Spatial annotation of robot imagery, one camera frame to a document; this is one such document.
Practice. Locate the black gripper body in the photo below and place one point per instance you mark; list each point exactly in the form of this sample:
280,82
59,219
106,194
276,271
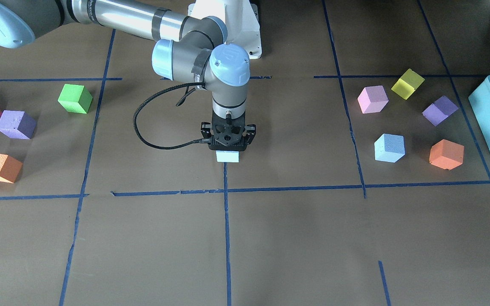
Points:
205,131

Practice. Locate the light blue foam block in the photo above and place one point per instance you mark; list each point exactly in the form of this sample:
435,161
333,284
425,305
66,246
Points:
227,156

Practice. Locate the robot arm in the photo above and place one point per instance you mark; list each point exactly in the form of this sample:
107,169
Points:
194,52

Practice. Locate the pink foam block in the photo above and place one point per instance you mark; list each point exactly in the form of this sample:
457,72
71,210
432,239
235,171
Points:
372,99

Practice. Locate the green foam block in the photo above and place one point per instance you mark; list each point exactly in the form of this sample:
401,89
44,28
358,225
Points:
75,98

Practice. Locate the yellow foam block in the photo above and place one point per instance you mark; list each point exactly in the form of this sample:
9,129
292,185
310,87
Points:
407,84

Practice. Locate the purple foam block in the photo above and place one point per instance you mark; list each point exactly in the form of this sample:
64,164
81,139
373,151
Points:
440,110
17,124

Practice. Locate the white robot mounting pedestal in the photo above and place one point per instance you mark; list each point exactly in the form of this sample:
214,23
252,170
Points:
241,18

